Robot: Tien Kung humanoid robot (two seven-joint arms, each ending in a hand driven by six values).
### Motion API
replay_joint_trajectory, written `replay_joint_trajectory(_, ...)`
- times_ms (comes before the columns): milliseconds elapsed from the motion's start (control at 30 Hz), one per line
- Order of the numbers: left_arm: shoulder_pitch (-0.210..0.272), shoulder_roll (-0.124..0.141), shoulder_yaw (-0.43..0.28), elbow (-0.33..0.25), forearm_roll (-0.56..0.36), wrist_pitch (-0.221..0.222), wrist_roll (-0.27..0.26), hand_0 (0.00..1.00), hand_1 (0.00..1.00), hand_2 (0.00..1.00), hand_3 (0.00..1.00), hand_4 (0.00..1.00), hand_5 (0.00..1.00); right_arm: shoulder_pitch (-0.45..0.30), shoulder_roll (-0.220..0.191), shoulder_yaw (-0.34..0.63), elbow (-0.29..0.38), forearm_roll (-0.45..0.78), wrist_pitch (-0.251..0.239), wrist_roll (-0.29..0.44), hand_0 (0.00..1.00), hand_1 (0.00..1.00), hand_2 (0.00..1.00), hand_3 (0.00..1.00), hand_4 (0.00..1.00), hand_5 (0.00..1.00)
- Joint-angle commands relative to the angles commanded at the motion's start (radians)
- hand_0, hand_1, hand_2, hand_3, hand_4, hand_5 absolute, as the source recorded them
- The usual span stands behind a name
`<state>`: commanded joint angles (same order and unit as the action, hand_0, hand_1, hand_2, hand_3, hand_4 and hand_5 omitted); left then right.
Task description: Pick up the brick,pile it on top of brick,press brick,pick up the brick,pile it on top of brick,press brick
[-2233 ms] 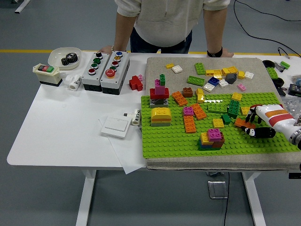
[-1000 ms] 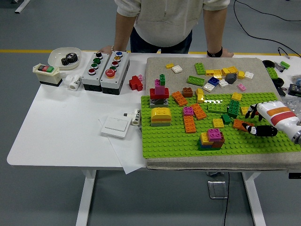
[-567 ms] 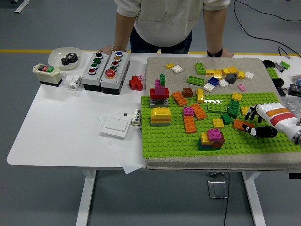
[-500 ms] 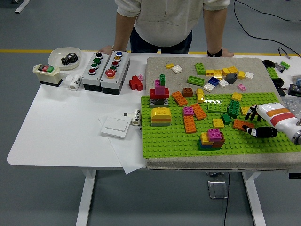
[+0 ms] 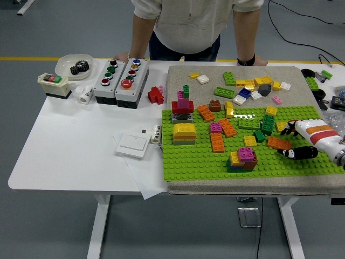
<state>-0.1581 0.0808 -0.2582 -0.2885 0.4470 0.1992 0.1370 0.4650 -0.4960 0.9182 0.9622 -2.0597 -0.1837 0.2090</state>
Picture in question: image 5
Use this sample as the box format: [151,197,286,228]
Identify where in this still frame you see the person's left hand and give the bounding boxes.
[253,55,269,67]

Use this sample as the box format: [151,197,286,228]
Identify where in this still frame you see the person's right hand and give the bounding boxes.
[113,52,132,62]

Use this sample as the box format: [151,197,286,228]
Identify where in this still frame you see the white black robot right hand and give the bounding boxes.
[276,119,345,162]

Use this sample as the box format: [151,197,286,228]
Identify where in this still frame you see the orange long brick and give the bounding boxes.
[266,137,293,151]
[196,105,216,122]
[209,132,226,154]
[218,118,238,138]

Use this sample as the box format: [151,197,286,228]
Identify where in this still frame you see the dark grey brick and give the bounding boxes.
[258,84,273,97]

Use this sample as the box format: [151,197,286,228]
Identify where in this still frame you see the red brick cluster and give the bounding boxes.
[147,86,165,105]

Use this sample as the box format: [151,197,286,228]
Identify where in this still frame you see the dark green tall brick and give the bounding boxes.
[260,113,275,137]

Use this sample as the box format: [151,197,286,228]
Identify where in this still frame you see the light green long brick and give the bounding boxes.
[237,118,262,130]

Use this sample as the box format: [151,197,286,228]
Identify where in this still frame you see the yellow square brick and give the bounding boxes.
[243,135,258,148]

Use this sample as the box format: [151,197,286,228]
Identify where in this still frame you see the red wide brick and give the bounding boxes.
[171,100,195,114]

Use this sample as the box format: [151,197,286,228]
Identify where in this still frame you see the grey base brick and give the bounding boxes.
[171,112,194,125]

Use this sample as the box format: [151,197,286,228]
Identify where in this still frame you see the yellow rounded brick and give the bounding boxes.
[172,122,197,137]

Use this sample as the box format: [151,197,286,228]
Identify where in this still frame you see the black wristwatch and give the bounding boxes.
[237,53,256,67]

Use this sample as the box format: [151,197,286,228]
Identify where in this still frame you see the clear bag of screws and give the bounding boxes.
[323,110,345,135]

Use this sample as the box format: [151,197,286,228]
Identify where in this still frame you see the grey emergency-stop control box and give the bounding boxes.
[114,58,150,110]

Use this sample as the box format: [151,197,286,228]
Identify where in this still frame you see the black electronic module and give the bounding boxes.
[330,96,345,111]

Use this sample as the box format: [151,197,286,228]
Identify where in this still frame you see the grey four-button control box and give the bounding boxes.
[93,59,127,105]

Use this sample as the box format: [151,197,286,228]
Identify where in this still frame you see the light green long plate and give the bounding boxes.
[215,86,235,98]

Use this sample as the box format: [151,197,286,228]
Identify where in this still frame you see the white pipe fitting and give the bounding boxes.
[74,85,95,104]

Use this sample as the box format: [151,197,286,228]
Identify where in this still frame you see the white bowl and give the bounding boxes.
[54,53,94,81]

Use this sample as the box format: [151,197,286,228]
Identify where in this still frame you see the grey-brown mat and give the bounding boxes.
[164,65,345,197]

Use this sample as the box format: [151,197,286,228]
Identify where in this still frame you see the person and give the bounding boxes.
[130,0,265,62]

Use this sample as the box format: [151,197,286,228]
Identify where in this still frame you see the white labelled tube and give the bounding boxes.
[150,124,162,145]

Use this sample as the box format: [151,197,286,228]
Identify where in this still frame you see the white table leg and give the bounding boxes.
[86,194,112,259]
[277,198,307,259]

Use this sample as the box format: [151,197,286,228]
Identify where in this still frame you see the orange grey layered bricks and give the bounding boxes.
[172,134,197,146]

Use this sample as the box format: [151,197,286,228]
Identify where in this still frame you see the metal floor socket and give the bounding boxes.
[237,207,262,229]

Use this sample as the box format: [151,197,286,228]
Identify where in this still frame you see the white table foot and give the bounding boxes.
[16,0,36,16]

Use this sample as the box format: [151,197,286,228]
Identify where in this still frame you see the green studded baseplate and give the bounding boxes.
[161,105,345,182]

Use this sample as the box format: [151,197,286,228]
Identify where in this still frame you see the white paper sheet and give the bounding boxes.
[112,134,169,201]

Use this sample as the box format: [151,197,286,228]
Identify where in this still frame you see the black floor cable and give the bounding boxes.
[267,0,345,66]

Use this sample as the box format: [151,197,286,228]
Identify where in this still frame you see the beige red-green switch box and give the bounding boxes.
[37,72,73,100]

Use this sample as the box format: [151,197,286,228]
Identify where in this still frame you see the white wall switch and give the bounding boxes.
[115,133,152,160]

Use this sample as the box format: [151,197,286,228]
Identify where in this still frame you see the black hanging cable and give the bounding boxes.
[254,198,264,259]

